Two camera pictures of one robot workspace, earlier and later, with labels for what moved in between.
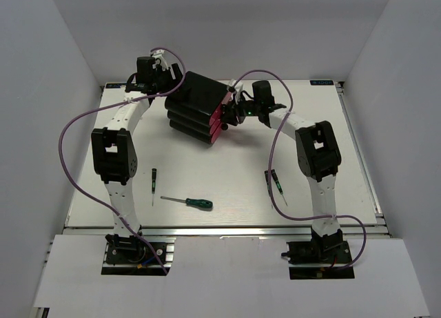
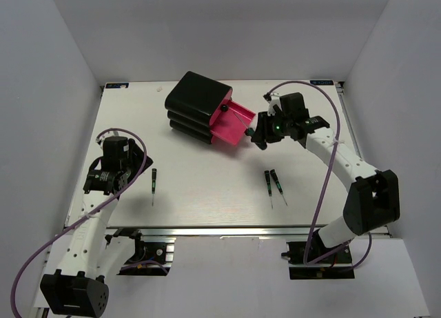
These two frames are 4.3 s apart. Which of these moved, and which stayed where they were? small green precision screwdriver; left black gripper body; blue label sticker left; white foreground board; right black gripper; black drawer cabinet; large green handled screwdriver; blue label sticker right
Moved: right black gripper; large green handled screwdriver; left black gripper body
Stayed: blue label sticker left; blue label sticker right; black drawer cabinet; small green precision screwdriver; white foreground board
